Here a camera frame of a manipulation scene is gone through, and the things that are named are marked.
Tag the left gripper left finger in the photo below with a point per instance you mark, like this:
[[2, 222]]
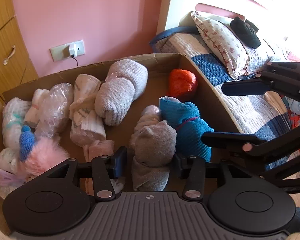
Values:
[[105, 168]]

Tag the white patterned sock roll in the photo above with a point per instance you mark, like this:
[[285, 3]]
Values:
[[86, 126]]

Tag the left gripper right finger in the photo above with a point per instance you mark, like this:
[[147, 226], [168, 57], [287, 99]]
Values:
[[192, 169]]

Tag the orange ball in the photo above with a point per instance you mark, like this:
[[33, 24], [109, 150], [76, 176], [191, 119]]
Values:
[[182, 84]]

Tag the clear plastic bundle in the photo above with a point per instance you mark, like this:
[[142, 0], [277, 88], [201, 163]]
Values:
[[54, 110]]

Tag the white lilac sock bundle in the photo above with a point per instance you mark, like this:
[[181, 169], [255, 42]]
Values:
[[9, 181]]

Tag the red blue sock bundle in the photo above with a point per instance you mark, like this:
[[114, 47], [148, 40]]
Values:
[[294, 120]]

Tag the wooden wardrobe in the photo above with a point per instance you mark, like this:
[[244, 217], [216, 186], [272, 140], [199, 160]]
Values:
[[16, 66]]

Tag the cardboard box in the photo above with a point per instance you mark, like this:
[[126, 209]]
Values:
[[60, 203]]

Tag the small white sock bundle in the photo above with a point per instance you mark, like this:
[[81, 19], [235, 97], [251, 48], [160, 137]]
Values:
[[32, 116]]

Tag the white teal sock bundle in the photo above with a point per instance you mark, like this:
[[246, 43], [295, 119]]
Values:
[[13, 116]]

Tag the pink fluffy toy bird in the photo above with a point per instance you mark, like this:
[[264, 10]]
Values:
[[36, 156]]

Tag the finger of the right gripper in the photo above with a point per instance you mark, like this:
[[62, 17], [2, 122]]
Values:
[[258, 86], [231, 141]]

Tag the floral pillow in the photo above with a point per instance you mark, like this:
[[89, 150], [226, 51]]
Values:
[[223, 43]]

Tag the blue knitted sock roll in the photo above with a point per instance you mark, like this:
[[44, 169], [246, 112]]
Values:
[[185, 119]]

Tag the black cloth on bed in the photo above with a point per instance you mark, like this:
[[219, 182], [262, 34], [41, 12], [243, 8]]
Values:
[[246, 32]]

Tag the white plug charger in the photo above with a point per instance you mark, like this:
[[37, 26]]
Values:
[[72, 50]]

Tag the cream bed headboard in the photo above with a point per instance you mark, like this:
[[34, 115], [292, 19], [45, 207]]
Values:
[[215, 0]]

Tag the grey knitted sock roll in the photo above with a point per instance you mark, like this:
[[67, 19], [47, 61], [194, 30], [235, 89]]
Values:
[[126, 81]]

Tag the wall socket plate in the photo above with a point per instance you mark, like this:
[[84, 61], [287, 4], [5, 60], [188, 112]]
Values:
[[61, 52]]

